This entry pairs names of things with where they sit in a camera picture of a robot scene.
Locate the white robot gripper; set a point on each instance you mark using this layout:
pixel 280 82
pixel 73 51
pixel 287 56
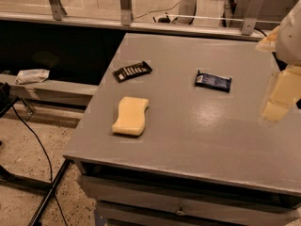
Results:
pixel 290 37

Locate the yellow sponge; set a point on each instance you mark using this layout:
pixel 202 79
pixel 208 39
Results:
pixel 131 117

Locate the dark blue snack packet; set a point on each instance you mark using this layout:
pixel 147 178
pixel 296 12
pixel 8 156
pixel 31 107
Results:
pixel 211 81

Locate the black snack bar wrapper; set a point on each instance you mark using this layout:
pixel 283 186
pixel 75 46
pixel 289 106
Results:
pixel 132 71

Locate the grey table drawer unit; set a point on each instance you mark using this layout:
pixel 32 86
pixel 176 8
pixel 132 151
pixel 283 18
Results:
pixel 127 197

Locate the grey metal shelf ledge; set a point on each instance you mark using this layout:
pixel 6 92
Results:
pixel 52 91

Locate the black tripod stand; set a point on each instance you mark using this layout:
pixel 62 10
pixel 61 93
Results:
pixel 45 189

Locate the grey metal railing frame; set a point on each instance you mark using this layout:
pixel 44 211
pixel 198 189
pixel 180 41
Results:
pixel 174 17

